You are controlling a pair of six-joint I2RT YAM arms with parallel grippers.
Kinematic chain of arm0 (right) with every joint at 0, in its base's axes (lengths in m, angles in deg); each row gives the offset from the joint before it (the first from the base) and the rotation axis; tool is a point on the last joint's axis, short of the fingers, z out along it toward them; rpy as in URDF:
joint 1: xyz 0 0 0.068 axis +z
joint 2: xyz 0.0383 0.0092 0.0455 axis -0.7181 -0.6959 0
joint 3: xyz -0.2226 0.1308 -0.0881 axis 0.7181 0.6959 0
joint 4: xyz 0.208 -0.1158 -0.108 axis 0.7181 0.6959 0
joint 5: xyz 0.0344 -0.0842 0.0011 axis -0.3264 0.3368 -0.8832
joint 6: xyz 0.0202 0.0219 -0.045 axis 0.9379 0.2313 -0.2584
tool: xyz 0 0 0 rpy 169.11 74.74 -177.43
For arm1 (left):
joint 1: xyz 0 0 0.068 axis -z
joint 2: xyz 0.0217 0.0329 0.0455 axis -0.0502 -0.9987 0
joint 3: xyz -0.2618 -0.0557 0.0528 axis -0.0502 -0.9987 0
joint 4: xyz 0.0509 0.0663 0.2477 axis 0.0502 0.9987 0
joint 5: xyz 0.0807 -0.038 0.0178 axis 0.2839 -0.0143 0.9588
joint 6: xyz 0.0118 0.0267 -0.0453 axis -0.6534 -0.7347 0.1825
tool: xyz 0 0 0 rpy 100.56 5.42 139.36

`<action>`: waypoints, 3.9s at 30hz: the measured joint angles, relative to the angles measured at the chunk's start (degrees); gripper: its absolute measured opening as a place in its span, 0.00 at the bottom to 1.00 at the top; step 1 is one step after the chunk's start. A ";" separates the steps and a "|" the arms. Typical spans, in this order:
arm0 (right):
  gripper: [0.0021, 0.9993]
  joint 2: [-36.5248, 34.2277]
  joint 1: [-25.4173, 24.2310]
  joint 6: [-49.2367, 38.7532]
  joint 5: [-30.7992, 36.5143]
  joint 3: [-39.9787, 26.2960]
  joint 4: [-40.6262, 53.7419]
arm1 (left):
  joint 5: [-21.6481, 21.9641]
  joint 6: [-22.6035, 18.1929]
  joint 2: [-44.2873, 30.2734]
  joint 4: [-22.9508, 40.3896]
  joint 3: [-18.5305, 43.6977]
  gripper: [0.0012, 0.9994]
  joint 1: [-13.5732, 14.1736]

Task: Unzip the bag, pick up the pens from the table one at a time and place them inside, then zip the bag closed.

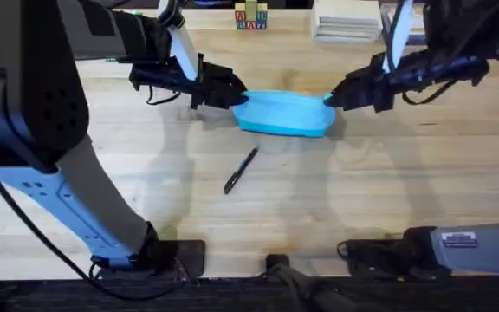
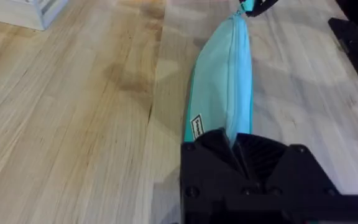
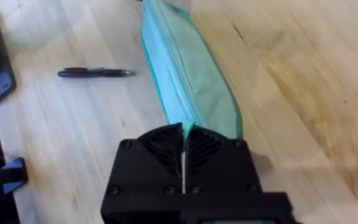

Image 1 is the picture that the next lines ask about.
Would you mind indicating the blue soft zip bag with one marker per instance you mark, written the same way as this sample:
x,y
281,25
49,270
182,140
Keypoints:
x,y
284,112

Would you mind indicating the black pen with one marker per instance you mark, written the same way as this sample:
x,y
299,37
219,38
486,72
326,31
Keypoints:
x,y
241,170

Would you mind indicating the wrist upright plate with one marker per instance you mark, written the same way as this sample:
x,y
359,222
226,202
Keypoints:
x,y
185,52
399,34

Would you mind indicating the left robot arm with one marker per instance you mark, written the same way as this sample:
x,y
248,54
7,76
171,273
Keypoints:
x,y
28,108

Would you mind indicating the left wrist upright plate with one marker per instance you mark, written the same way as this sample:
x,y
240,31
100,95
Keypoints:
x,y
185,52

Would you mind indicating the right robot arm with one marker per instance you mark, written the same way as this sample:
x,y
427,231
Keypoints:
x,y
483,247

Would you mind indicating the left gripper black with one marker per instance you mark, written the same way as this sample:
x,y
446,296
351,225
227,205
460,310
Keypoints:
x,y
167,77

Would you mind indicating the right wrist upright plate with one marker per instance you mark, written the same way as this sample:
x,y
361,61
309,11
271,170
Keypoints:
x,y
399,34

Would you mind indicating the stack of toy letter blocks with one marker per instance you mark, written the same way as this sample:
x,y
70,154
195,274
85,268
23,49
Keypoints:
x,y
251,17

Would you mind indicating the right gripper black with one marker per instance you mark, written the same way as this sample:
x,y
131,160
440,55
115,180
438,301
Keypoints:
x,y
427,69

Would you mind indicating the black rail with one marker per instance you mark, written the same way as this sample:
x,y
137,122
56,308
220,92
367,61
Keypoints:
x,y
145,303

